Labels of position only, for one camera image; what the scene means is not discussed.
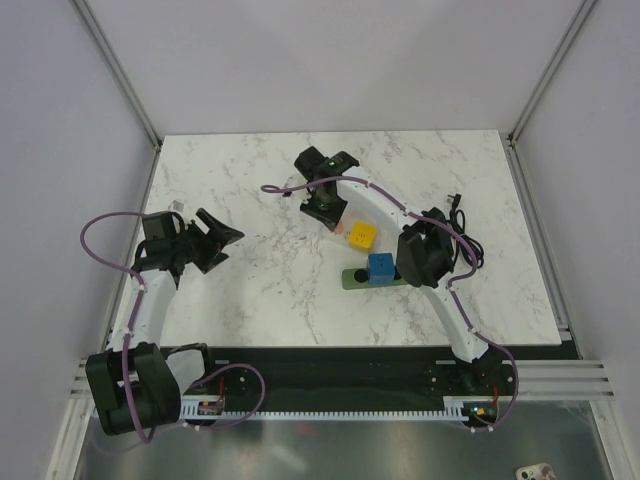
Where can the yellow cube socket adapter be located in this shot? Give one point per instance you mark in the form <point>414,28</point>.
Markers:
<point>362,236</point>

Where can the white triangular power strip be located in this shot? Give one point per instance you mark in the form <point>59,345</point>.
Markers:
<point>340,235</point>

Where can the blue cube socket adapter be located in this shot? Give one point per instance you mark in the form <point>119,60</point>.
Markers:
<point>380,268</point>

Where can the right aluminium frame post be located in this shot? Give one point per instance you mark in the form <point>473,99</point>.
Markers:
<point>550,71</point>

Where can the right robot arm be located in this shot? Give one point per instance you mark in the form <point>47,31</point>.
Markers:
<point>431,253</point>

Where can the left aluminium frame post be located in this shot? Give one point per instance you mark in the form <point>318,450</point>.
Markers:
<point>98,36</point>

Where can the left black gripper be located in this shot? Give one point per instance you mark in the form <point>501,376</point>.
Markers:
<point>213,242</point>

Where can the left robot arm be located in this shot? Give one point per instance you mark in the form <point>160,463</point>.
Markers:
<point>136,386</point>

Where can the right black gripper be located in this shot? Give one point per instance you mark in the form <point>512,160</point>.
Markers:
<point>331,219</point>

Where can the smartphone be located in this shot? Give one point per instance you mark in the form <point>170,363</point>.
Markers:
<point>539,471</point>

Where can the aluminium frame post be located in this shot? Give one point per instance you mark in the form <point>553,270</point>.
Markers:
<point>98,36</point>
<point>550,71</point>

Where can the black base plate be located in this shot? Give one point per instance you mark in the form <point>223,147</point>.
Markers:
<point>344,378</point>

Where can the green power strip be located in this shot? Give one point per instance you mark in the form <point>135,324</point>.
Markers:
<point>358,279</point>

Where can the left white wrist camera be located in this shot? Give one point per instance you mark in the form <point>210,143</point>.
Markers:
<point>177,206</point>

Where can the white slotted cable duct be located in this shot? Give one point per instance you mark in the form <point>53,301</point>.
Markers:
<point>203,409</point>

